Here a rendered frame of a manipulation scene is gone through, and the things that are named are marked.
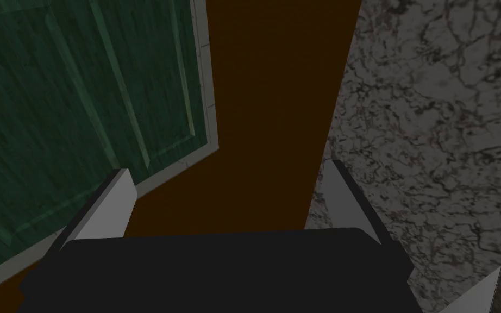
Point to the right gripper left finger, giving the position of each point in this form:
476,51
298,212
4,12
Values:
105,213

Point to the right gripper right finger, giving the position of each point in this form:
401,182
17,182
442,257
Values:
346,204

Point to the green panelled door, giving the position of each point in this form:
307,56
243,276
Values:
59,108

